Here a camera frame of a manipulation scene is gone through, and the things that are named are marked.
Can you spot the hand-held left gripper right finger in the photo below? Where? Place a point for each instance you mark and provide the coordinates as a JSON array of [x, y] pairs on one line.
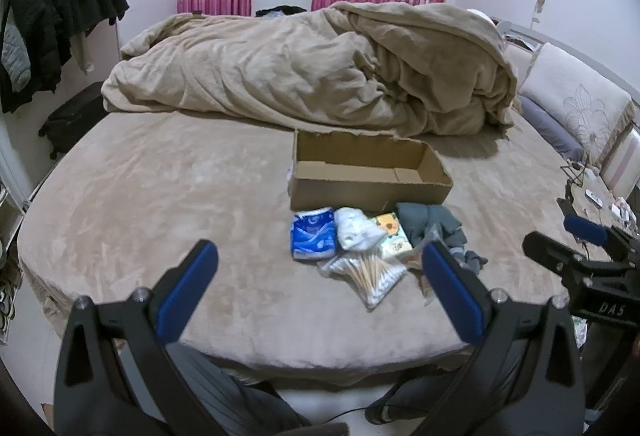
[[452, 290]]

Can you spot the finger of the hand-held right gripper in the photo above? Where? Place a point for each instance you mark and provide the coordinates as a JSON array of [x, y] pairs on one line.
[[550, 250], [586, 229]]

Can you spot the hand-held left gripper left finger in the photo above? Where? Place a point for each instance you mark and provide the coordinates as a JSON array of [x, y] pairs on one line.
[[189, 285]]

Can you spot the grey sock pair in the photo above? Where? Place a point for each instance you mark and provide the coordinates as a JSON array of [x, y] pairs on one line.
[[430, 218]]

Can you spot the yellow green tissue packet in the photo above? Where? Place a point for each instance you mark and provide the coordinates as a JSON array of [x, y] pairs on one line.
[[392, 233]]

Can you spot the cotton swab bag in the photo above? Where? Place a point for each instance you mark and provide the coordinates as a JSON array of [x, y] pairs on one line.
[[367, 273]]

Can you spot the white sock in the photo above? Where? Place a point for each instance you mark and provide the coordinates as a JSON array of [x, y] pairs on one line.
[[356, 228]]

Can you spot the blue tissue packet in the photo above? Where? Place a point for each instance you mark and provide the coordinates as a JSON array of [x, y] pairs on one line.
[[312, 233]]

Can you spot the cardboard box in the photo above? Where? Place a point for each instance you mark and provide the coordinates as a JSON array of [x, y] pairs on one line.
[[350, 191]]

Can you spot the white remote control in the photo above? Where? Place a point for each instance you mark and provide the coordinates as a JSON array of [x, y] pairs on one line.
[[593, 197]]

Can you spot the brown bedside table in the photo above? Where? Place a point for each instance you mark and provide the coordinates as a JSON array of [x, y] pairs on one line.
[[607, 201]]

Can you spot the patterned plastic bag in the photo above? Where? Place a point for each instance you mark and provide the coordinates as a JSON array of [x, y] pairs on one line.
[[579, 333]]

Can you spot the padded headboard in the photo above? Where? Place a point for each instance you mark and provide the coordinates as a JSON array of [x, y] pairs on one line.
[[622, 156]]

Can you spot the round bed with beige sheet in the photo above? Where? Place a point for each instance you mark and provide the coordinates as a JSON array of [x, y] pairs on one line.
[[175, 196]]

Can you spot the grey pillow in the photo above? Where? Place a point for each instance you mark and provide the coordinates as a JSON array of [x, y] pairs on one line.
[[550, 126]]

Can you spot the person's grey trousers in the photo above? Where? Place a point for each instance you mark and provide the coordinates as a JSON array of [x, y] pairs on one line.
[[235, 396]]

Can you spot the white embroidered pillow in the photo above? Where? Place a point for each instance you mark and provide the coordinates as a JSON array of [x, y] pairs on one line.
[[570, 91]]

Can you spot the black white sneakers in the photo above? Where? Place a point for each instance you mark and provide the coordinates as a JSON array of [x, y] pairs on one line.
[[7, 301]]

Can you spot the white metal shelf rack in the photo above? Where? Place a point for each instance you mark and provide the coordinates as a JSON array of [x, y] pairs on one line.
[[10, 211]]

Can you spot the black suitcase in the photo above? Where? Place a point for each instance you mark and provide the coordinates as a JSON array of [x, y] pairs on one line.
[[75, 118]]

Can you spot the beige duvet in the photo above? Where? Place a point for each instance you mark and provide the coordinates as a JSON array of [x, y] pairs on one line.
[[300, 66]]

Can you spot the beige hanging garment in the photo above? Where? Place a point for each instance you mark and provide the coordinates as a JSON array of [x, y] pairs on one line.
[[82, 53]]

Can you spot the grey quilted garment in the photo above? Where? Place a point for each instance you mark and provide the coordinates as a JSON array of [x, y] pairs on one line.
[[15, 58]]

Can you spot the dark cloth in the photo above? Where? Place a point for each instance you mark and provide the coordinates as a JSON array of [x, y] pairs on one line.
[[280, 10]]

